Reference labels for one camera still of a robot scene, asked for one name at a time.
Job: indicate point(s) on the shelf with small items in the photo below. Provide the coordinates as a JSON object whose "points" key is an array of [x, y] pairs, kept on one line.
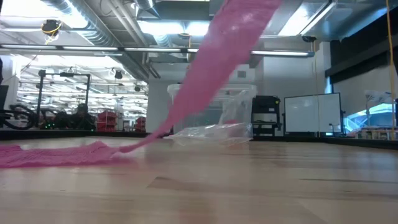
{"points": [[373, 133]]}

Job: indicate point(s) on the black monitor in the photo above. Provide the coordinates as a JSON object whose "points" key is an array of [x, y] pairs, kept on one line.
{"points": [[3, 96]]}

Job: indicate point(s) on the black robot rig frame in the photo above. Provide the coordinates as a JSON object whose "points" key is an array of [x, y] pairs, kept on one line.
{"points": [[40, 93]]}

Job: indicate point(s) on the clear plastic wrapper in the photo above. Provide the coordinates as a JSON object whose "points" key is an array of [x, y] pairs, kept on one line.
{"points": [[217, 133]]}

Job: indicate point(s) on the black aluminium table frame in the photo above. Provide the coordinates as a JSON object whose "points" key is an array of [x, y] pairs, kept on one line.
{"points": [[62, 133]]}

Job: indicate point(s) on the black equipment cart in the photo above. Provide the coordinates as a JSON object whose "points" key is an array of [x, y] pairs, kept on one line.
{"points": [[265, 107]]}

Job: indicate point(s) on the clear plastic storage box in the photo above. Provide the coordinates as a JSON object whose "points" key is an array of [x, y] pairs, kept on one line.
{"points": [[214, 105]]}

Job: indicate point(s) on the red storage bins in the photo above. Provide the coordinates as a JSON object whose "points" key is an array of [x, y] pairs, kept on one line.
{"points": [[107, 121], [140, 124]]}

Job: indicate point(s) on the black dome camera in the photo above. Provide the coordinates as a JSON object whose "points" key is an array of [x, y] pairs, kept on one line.
{"points": [[308, 39]]}

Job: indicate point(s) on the white whiteboard on stand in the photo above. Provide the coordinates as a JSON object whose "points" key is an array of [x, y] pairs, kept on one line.
{"points": [[311, 112]]}

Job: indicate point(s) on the pink elastic bandage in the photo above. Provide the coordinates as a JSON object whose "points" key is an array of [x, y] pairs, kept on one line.
{"points": [[211, 68]]}

